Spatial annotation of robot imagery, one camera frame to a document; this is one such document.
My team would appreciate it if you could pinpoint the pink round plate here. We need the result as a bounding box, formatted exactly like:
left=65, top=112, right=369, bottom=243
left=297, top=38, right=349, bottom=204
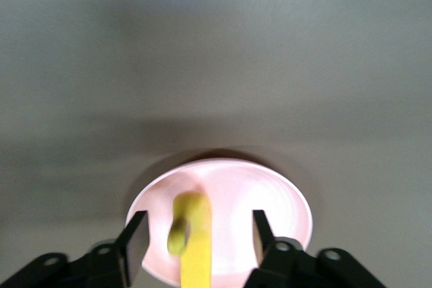
left=124, top=158, right=313, bottom=288

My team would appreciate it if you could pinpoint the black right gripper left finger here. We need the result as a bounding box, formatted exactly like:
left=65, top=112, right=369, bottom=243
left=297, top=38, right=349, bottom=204
left=65, top=210, right=150, bottom=288

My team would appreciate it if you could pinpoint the brown table cloth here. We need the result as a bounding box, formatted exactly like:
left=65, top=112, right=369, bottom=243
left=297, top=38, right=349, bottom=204
left=0, top=0, right=432, bottom=288

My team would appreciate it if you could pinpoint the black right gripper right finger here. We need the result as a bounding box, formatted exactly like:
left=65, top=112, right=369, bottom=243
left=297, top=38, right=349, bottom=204
left=246, top=209, right=325, bottom=288

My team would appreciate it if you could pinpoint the yellow banana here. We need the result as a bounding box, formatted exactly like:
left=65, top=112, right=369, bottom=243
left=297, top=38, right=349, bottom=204
left=167, top=192, right=213, bottom=288

